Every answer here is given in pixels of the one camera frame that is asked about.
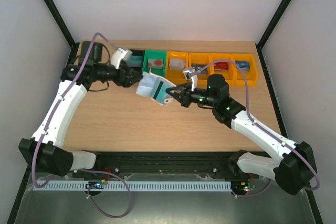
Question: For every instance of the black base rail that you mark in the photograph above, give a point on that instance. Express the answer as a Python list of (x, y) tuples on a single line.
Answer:
[(213, 164)]

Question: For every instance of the white card in yellow bin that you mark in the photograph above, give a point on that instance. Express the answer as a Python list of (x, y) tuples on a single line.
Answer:
[(177, 64)]

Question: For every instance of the teal black-stripe credit card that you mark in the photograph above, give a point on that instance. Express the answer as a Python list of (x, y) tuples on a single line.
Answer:
[(159, 94)]

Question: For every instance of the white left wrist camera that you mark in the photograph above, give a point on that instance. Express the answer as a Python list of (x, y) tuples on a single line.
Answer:
[(119, 55)]

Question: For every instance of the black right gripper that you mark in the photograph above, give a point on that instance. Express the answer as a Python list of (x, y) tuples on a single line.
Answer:
[(186, 97)]

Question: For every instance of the white slotted cable duct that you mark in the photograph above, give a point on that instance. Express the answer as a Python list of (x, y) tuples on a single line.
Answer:
[(62, 185)]

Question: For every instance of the blue cards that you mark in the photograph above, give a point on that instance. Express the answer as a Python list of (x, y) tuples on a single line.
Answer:
[(146, 85)]

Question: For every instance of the blue card in bin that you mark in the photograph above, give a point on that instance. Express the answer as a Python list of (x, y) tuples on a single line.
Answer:
[(244, 65)]

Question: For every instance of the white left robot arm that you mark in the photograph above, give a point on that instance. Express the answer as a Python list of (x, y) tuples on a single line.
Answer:
[(44, 150)]

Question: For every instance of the green storage bin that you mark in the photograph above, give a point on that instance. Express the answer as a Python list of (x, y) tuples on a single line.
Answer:
[(154, 54)]

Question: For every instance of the black storage bin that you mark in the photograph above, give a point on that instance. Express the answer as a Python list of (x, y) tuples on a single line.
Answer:
[(137, 52)]

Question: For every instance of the red card in bin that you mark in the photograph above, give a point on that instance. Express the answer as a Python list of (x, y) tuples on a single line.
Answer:
[(221, 66)]

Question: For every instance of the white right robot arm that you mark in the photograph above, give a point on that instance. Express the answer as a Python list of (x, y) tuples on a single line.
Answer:
[(291, 165)]

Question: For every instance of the yellow storage bin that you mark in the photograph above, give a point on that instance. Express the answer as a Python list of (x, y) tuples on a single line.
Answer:
[(253, 74), (229, 75), (176, 77), (199, 60)]

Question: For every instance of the grey cards in bin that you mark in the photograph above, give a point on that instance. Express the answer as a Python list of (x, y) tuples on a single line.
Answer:
[(200, 68)]

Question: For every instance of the black frame post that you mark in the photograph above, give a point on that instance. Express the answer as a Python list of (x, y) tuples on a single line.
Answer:
[(273, 23), (60, 22)]

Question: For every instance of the red white card green bin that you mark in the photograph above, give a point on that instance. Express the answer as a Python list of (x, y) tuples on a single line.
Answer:
[(155, 63)]

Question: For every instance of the black frame post left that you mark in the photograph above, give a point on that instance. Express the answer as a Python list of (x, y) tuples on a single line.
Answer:
[(60, 22)]

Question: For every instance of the black frame post right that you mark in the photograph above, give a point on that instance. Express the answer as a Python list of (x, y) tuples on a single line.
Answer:
[(273, 23)]

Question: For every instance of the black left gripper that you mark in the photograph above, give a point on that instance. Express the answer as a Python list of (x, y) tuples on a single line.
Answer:
[(126, 83)]

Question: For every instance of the beige leather card holder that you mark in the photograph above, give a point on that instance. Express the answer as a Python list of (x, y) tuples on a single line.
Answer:
[(164, 79)]

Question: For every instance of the teal card in black bin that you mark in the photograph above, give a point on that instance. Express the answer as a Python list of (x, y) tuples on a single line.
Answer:
[(135, 61)]

